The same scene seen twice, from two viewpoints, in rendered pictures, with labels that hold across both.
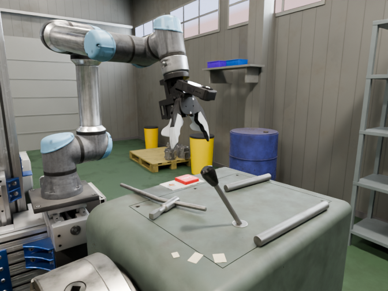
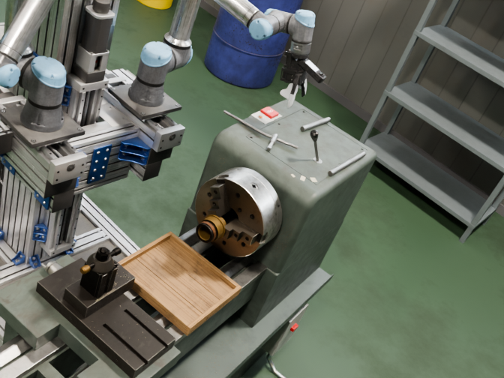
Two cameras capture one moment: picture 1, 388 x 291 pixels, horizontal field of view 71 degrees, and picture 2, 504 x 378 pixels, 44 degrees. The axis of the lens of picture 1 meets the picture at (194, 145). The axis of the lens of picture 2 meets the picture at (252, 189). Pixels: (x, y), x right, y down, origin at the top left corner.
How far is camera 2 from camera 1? 1.86 m
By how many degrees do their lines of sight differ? 33
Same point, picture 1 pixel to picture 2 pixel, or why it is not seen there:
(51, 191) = (145, 98)
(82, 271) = (250, 178)
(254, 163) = not seen: hidden behind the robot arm
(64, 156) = (164, 70)
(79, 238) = (172, 143)
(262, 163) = not seen: hidden behind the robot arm
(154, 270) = (283, 181)
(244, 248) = (323, 176)
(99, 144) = (185, 57)
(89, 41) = (257, 28)
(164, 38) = (303, 31)
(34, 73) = not seen: outside the picture
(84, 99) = (187, 16)
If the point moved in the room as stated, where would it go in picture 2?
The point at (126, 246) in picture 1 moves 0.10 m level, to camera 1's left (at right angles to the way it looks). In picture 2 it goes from (259, 166) to (235, 163)
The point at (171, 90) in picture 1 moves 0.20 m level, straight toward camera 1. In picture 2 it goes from (292, 61) to (311, 90)
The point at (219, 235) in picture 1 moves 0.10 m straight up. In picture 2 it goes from (309, 166) to (318, 145)
